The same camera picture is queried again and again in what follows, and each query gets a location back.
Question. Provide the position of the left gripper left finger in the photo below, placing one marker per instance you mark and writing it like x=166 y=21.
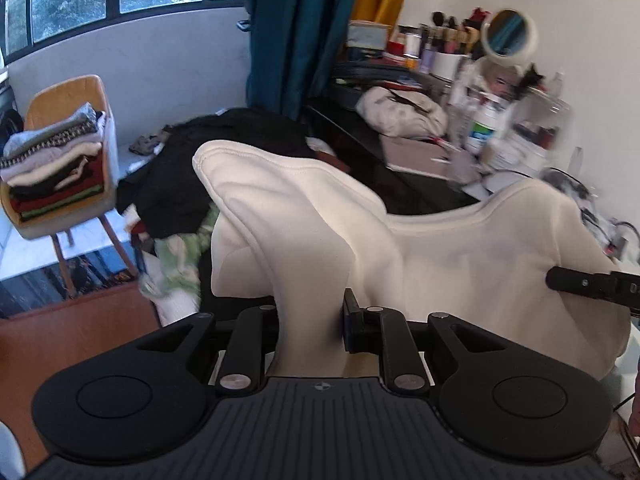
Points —
x=254 y=336

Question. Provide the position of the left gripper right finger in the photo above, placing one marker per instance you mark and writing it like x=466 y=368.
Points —
x=385 y=333

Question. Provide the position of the cream knit cardigan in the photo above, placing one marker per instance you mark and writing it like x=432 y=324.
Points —
x=302 y=232

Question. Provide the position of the wooden basket of clothes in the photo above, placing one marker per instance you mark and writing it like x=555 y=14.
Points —
x=83 y=190

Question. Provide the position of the green floral garment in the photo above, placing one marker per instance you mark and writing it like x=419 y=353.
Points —
x=174 y=263

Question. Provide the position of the black garment pile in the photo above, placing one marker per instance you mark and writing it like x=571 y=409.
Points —
x=168 y=192

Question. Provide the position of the grey notebook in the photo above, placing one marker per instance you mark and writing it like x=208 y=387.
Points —
x=438 y=160

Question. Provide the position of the beige handbag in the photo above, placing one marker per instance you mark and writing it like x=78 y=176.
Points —
x=402 y=114

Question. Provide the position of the white supplement bottle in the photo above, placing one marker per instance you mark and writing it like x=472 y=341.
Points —
x=485 y=123

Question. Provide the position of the black desk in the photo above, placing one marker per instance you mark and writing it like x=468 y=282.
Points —
x=332 y=118

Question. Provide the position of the pale folded garment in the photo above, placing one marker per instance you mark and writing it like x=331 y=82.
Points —
x=37 y=172

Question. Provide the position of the black white patterned knit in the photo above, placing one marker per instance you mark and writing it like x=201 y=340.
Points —
x=52 y=148

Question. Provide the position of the round white mirror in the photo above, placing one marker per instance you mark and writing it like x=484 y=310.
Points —
x=509 y=38

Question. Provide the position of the grey folded sweater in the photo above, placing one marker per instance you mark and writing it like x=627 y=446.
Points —
x=20 y=142

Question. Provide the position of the teal curtain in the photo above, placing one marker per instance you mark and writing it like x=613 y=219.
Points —
x=293 y=46

